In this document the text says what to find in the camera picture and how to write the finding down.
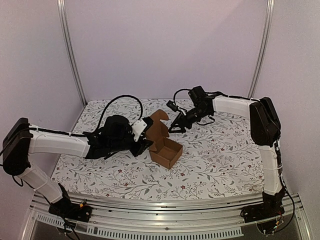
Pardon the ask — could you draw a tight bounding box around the brown cardboard box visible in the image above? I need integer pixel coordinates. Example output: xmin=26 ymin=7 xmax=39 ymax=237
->
xmin=146 ymin=109 xmax=183 ymax=170

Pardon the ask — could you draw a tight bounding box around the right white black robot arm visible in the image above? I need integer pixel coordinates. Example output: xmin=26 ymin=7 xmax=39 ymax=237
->
xmin=166 ymin=86 xmax=285 ymax=218

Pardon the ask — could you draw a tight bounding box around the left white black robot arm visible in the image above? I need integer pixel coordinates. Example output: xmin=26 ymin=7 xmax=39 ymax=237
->
xmin=0 ymin=115 xmax=153 ymax=217

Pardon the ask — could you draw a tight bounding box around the floral patterned table mat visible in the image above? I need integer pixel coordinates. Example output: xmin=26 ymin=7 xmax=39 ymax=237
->
xmin=49 ymin=98 xmax=286 ymax=202

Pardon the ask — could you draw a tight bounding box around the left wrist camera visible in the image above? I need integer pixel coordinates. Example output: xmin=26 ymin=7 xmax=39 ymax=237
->
xmin=131 ymin=118 xmax=146 ymax=142

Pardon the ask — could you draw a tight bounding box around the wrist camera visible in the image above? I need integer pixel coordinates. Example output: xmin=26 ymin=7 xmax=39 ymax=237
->
xmin=131 ymin=118 xmax=146 ymax=142
xmin=166 ymin=100 xmax=187 ymax=116

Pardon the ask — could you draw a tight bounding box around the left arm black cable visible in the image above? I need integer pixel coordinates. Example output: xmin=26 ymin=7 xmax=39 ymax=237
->
xmin=98 ymin=94 xmax=144 ymax=131

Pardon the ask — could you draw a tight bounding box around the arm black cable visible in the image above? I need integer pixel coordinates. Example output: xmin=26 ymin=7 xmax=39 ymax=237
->
xmin=172 ymin=88 xmax=193 ymax=103
xmin=98 ymin=94 xmax=144 ymax=131

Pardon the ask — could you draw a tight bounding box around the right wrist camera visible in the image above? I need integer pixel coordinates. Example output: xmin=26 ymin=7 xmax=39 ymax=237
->
xmin=166 ymin=100 xmax=187 ymax=116

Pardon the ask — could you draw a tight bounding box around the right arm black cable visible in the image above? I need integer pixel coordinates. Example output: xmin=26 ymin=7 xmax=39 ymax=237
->
xmin=172 ymin=88 xmax=193 ymax=103

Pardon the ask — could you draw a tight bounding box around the front aluminium rail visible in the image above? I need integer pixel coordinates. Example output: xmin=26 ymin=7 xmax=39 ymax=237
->
xmin=21 ymin=192 xmax=313 ymax=240

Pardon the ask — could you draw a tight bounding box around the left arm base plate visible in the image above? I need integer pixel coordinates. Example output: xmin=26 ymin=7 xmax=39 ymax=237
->
xmin=48 ymin=198 xmax=93 ymax=223

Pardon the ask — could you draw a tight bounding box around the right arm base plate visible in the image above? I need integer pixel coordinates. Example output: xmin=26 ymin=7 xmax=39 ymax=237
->
xmin=240 ymin=203 xmax=285 ymax=223

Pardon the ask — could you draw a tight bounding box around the right aluminium frame post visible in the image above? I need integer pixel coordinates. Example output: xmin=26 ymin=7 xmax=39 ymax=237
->
xmin=247 ymin=0 xmax=275 ymax=99

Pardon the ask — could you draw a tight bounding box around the aluminium frame post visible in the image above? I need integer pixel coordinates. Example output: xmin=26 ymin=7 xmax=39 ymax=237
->
xmin=247 ymin=0 xmax=275 ymax=99
xmin=56 ymin=0 xmax=88 ymax=107

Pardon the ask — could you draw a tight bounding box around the left aluminium frame post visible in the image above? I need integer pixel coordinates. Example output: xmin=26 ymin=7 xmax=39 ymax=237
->
xmin=56 ymin=0 xmax=88 ymax=107

